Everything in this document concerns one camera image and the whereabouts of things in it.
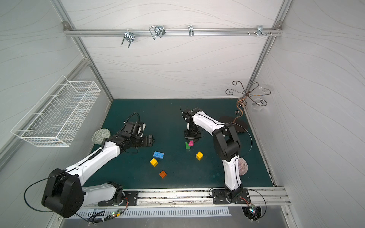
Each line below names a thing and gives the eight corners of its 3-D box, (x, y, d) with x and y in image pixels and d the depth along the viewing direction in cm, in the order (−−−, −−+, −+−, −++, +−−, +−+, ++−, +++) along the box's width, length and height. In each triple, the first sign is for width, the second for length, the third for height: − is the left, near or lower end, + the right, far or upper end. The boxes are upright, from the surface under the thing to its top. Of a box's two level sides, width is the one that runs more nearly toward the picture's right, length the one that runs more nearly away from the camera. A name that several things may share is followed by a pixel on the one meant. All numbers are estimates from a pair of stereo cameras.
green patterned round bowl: (97, 146, 95) (93, 143, 91) (93, 138, 99) (89, 134, 95) (113, 137, 100) (110, 133, 96) (108, 129, 104) (105, 125, 100)
